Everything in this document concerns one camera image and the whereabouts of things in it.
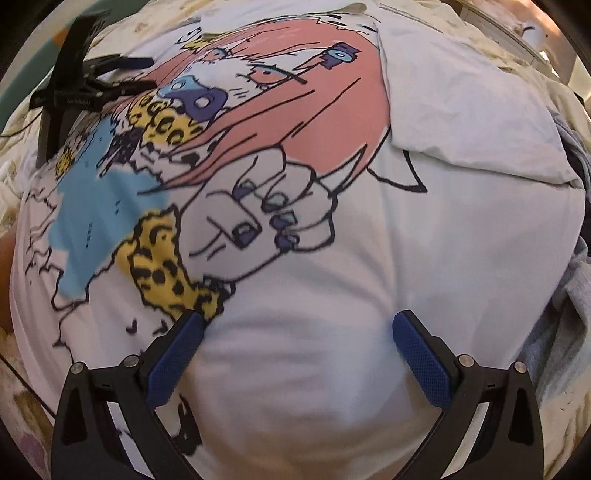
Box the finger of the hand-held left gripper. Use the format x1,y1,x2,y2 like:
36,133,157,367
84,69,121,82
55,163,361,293
99,79,158,100
92,54,155,75

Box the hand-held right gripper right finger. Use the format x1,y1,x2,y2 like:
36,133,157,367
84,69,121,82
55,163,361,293
392,311,546,480

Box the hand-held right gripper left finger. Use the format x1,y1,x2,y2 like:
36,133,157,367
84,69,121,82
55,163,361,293
53,312,206,480

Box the grey fleece garment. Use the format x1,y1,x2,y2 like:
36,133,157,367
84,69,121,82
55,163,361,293
522,108,591,407

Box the white printed t-shirt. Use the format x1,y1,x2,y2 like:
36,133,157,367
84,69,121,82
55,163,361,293
9,0,585,480

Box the yellow bear-print duvet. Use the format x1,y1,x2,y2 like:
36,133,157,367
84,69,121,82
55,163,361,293
0,0,591,480

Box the teal padded bed frame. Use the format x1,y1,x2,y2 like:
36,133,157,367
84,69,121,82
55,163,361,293
0,28,70,116

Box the black cable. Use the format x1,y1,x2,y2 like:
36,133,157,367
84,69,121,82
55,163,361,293
0,353,58,418
0,113,44,139

